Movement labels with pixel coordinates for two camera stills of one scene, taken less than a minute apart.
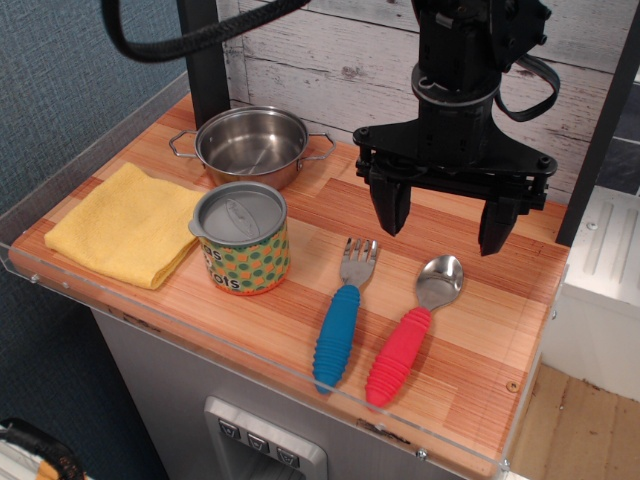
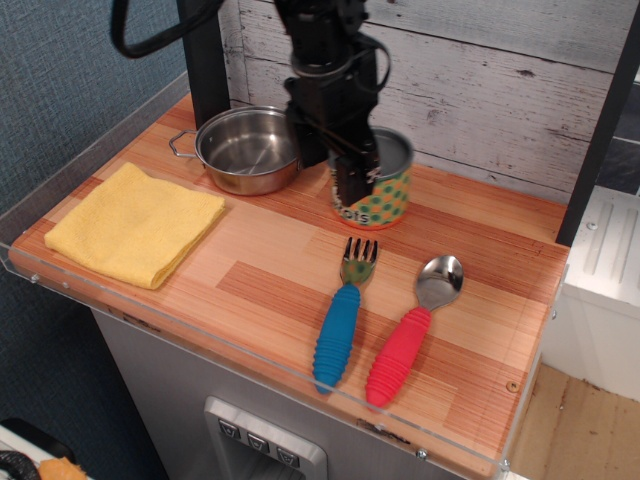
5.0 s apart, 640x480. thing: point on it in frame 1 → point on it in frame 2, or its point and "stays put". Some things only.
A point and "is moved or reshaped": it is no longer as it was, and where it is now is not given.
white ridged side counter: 594,329 stays put
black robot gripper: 453,147 → 331,114
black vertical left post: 205,61 stays put
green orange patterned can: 244,237 is moved or reshaped
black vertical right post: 601,124 stays put
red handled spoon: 438,279 stays put
